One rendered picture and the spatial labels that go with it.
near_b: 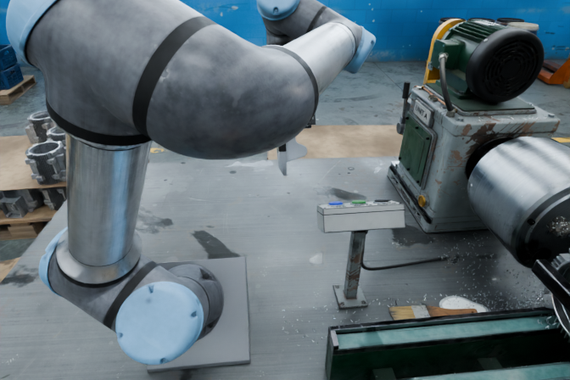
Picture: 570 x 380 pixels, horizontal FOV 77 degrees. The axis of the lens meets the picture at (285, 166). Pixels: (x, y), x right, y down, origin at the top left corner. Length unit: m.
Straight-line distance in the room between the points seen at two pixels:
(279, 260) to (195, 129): 0.76
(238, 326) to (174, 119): 0.60
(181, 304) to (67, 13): 0.42
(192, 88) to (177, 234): 0.89
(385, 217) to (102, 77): 0.60
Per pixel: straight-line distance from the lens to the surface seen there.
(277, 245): 1.05
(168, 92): 0.28
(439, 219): 1.15
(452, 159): 1.04
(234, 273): 0.80
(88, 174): 0.43
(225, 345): 0.82
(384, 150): 3.02
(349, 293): 0.91
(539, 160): 0.91
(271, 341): 0.86
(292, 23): 0.66
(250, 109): 0.28
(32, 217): 2.67
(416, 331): 0.77
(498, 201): 0.90
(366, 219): 0.75
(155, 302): 0.59
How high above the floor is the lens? 1.52
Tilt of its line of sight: 31 degrees down
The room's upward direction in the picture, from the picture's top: straight up
